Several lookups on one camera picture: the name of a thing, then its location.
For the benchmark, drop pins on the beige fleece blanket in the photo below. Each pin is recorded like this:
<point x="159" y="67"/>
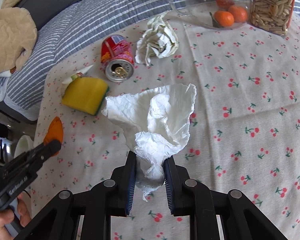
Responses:
<point x="18" y="36"/>

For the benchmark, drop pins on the beige paper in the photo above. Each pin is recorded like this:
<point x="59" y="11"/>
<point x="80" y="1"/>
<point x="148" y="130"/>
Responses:
<point x="159" y="40"/>

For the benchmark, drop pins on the white wrapper scrap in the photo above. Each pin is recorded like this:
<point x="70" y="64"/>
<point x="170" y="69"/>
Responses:
<point x="77" y="74"/>

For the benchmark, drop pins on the person's left hand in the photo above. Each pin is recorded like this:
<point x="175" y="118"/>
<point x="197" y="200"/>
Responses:
<point x="7" y="216"/>

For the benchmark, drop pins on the white trash bin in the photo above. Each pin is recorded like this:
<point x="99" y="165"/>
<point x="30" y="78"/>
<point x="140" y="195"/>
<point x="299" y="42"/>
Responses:
<point x="24" y="144"/>

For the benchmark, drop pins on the white tissue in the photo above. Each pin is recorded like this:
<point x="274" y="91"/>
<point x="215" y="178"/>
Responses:
<point x="156" y="125"/>

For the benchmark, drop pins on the clear glass jar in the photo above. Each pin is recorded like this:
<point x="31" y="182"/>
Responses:
<point x="210" y="2"/>

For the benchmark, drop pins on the orange tangerine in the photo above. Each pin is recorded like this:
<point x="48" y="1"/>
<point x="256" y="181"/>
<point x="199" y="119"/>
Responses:
<point x="224" y="4"/>
<point x="224" y="18"/>
<point x="239" y="13"/>

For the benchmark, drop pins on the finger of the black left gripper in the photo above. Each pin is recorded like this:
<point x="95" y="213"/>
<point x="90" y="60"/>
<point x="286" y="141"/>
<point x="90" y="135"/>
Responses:
<point x="44" y="152"/>

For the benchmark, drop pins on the red soda can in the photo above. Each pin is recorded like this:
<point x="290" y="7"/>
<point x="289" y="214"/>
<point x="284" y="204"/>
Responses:
<point x="117" y="59"/>

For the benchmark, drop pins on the blue striped quilt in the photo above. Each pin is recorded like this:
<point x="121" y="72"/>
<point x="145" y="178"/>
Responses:
<point x="79" y="25"/>

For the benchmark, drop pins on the seed filled jar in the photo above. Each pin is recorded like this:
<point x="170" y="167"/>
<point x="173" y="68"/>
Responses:
<point x="273" y="16"/>

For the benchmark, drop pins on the orange peel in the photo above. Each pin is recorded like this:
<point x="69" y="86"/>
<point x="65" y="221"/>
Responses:
<point x="55" y="131"/>

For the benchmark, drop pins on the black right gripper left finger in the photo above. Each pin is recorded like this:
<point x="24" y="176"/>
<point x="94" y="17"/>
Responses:
<point x="86" y="214"/>

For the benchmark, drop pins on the cherry print tablecloth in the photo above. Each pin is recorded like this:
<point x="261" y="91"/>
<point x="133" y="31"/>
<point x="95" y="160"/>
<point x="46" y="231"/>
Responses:
<point x="245" y="129"/>

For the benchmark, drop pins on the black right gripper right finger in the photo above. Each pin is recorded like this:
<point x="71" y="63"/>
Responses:
<point x="214" y="215"/>

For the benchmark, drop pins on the yellow green sponge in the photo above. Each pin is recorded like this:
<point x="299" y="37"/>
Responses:
<point x="85" y="94"/>

